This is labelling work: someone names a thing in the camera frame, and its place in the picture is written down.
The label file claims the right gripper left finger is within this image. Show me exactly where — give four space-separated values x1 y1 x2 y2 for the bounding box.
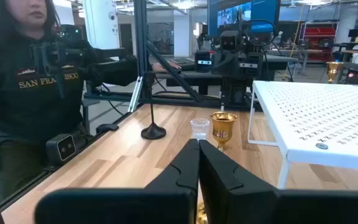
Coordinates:
34 138 201 224

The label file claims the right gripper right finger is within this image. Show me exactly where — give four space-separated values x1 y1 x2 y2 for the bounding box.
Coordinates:
199 139 358 224

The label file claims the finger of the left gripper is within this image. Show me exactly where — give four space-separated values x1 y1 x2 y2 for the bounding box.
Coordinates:
228 52 263 78
194 50 229 77

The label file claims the short gold candlestick holder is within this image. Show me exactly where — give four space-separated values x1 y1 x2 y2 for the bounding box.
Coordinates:
209 111 239 152

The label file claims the clear glass candle holder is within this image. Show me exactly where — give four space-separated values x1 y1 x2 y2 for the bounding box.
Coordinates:
189 118 211 141

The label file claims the tall black candlestick holder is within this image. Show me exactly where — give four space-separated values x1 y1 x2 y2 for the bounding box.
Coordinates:
140 70 167 141

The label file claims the tall gold candlestick holder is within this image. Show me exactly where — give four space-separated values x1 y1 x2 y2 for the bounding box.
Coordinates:
326 61 344 84

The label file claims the dark grey desk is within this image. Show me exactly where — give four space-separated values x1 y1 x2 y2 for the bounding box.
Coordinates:
154 54 300 96

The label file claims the black keyboard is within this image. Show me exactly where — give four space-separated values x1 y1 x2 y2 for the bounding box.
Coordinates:
168 57 196 72

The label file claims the blue computer monitor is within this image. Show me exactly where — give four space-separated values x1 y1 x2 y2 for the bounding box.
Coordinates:
207 0 282 37

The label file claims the black table edge clamp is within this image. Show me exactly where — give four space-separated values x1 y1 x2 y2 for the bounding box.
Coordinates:
95 123 120 135

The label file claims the red storage rack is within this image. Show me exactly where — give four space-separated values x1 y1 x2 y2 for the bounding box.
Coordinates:
303 26 337 62

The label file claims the white dotted mat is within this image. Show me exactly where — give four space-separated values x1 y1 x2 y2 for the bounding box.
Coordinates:
247 80 358 190

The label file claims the person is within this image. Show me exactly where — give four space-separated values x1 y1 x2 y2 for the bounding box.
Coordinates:
0 0 183 200

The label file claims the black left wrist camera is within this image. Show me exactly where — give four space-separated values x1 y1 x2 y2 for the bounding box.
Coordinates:
219 30 239 52

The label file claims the black table-level camera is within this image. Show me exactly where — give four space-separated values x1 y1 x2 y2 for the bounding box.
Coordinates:
45 133 83 166

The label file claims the silver aluminium bracket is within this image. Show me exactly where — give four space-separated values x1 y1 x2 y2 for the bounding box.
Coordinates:
127 75 145 113

